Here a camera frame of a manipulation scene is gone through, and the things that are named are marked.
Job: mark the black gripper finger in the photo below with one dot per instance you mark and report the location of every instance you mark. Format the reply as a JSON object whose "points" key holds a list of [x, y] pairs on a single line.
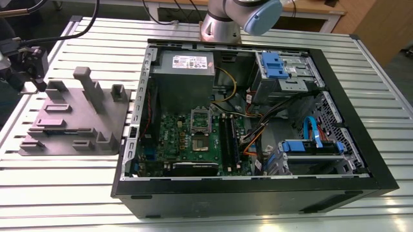
{"points": [[42, 84]]}

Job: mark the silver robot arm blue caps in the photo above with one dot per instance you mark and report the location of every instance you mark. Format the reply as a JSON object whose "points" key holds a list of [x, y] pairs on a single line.
{"points": [[220, 29]]}

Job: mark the grey parts rack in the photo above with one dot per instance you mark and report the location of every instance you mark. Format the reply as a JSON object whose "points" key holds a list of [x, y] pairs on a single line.
{"points": [[78, 118]]}

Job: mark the blue RAM stick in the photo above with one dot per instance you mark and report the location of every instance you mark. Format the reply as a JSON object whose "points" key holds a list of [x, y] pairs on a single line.
{"points": [[62, 132]]}

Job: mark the black case fan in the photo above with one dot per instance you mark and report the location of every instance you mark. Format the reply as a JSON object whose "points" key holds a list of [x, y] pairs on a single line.
{"points": [[153, 104]]}

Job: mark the grey power supply unit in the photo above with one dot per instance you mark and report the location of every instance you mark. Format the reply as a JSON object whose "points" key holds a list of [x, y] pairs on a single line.
{"points": [[181, 91]]}

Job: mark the blue port connector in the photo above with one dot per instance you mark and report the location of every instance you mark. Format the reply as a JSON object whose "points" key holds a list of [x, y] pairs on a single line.
{"points": [[150, 154]]}

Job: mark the green motherboard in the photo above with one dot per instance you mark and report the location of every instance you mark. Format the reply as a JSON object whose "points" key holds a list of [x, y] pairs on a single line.
{"points": [[174, 125]]}

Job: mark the black graphics card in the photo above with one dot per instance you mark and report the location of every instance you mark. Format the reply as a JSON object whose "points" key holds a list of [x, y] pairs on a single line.
{"points": [[193, 168]]}

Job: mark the black RAM slot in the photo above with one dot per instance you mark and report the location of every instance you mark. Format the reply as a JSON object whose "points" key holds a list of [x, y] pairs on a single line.
{"points": [[224, 142], [228, 142]]}

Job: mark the blue disk carrier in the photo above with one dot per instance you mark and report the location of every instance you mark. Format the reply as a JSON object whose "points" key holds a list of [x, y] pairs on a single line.
{"points": [[275, 65]]}

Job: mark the black open PC case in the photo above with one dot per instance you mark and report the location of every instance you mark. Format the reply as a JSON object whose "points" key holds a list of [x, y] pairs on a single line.
{"points": [[227, 200]]}

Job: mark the metal drive cage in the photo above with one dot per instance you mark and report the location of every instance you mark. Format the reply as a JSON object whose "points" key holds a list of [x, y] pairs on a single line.
{"points": [[291, 87]]}

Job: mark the hard disk in blue carrier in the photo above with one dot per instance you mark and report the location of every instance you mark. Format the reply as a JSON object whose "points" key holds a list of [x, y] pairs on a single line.
{"points": [[297, 146]]}

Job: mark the metal disk bay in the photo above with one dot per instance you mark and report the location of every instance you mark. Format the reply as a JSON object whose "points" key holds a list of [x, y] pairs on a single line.
{"points": [[316, 164]]}

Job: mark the brown wooden cabinet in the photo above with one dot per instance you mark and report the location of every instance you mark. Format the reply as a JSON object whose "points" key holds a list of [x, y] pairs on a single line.
{"points": [[382, 24]]}

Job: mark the wooden desk white frame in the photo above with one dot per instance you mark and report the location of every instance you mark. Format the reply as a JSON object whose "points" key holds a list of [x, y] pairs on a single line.
{"points": [[323, 10]]}

